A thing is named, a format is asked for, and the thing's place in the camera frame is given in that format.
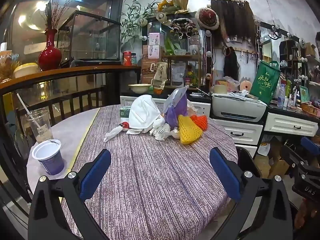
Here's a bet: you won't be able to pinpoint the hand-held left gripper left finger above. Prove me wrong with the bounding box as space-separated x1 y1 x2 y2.
27 149 112 240

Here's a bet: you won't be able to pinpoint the red jar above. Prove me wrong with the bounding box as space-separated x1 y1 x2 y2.
122 51 133 66

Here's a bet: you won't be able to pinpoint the black wig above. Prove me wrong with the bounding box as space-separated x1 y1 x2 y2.
223 47 239 80

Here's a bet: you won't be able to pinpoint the green framed picture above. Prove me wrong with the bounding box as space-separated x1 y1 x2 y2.
299 85 310 103

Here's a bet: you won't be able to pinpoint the white drawer without handle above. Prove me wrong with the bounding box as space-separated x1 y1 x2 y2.
120 96 212 118

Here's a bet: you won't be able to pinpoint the beige tape roll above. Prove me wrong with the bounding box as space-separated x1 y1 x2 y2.
214 84 228 95

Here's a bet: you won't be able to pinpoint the crumpled white tissue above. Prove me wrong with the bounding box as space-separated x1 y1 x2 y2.
150 119 172 141

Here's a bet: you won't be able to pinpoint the wide white drawer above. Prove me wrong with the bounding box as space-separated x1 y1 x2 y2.
264 112 319 137

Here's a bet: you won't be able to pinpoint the white and purple yogurt cup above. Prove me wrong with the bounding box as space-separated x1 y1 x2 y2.
31 139 65 176

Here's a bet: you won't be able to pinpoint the clear plastic drink cup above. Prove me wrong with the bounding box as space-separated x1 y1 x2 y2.
26 108 54 143

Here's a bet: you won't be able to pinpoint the open cardboard box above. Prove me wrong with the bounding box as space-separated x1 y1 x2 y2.
260 152 290 179

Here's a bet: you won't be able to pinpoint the green leafy branches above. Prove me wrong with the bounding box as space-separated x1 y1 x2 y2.
121 0 165 45

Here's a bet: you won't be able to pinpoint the white face mask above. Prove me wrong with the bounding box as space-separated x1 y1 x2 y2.
126 94 163 135

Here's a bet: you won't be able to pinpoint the red vase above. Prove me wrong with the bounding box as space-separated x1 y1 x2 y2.
38 29 63 72

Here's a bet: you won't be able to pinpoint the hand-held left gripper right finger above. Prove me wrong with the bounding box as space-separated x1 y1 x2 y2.
209 147 293 240

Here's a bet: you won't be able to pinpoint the yellow rimmed bowl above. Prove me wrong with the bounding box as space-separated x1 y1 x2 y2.
128 83 152 94

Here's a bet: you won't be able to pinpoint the white and red wrapper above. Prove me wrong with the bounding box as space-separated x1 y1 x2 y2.
103 122 130 143

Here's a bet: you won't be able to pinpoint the yellow round container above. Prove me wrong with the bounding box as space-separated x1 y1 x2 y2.
13 62 39 79

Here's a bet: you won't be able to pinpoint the dried branches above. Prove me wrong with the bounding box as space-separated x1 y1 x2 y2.
40 0 72 30

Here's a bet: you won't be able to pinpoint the purple striped tablecloth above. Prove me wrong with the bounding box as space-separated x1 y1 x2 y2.
61 104 238 240

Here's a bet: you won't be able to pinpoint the person's right hand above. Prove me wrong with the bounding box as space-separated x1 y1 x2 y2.
294 200 320 230

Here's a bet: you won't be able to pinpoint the pink plastic bag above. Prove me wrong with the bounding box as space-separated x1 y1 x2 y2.
216 76 240 93

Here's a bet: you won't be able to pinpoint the white drinking straw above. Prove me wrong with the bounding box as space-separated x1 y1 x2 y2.
16 93 40 130

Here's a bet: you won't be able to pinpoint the beige paper bag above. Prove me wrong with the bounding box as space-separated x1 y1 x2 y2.
153 62 167 90

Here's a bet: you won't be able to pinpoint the ornate headdress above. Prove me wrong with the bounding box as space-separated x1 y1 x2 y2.
170 17 198 39

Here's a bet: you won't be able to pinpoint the red round hat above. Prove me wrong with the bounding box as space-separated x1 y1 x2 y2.
195 7 220 29

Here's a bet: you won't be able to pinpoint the orange foam fruit net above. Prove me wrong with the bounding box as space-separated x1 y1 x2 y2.
190 115 208 131

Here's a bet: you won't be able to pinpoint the yellow foam fruit net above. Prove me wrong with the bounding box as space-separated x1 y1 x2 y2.
178 115 203 145

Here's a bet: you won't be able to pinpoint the clear water bottle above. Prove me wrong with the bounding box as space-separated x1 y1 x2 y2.
277 84 286 108

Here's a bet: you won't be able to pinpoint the wooden counter rail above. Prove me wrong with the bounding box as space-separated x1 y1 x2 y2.
0 65 142 120

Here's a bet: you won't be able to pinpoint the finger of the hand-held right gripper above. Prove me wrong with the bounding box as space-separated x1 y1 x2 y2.
280 137 320 178

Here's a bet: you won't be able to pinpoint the glass display case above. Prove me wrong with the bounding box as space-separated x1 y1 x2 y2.
57 10 122 65

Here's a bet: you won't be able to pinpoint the pink foam ring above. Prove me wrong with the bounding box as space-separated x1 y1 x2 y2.
239 80 252 92

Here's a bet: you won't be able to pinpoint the row of dark hair wigs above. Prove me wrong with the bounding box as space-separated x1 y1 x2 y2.
211 0 255 48

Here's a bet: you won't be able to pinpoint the purple plastic packet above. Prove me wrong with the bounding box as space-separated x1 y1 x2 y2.
164 86 192 129

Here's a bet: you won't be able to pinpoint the green tote bag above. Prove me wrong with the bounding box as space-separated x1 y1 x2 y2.
250 60 282 105

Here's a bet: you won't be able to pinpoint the white printer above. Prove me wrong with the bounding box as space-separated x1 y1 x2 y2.
211 93 268 122

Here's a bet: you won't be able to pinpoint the white shopping bag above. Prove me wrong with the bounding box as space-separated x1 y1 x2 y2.
257 140 272 157

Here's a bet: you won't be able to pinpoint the green tissue pack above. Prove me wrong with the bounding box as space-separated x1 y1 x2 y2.
119 106 132 118

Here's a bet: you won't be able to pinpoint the sunflower bouquet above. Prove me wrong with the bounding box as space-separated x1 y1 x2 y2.
157 0 189 14

